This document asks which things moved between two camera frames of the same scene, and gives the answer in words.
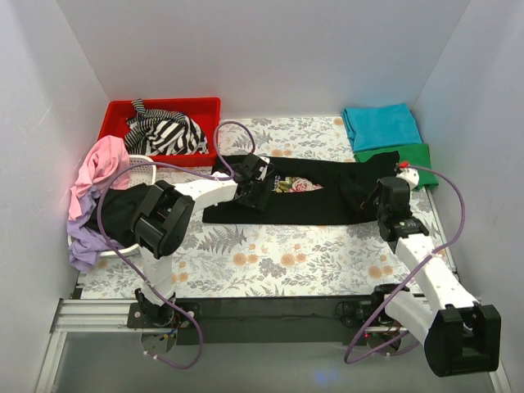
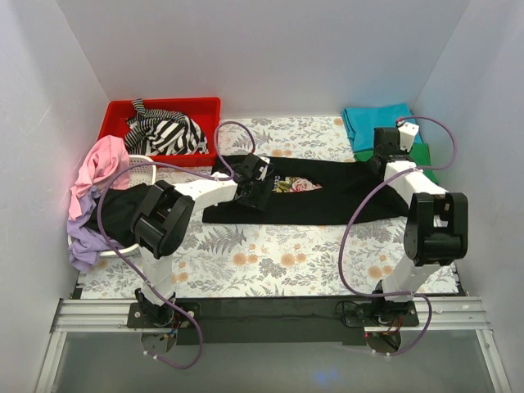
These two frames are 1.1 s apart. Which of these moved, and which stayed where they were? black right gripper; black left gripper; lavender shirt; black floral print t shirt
Moved: black right gripper
Stayed: black left gripper; lavender shirt; black floral print t shirt
